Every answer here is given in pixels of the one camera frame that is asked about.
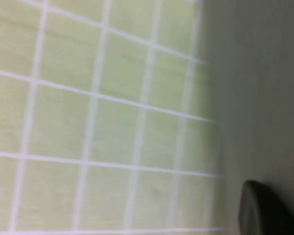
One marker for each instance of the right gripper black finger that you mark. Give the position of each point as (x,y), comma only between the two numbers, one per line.
(264,213)

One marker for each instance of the green checked tablecloth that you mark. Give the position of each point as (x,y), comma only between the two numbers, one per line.
(63,122)

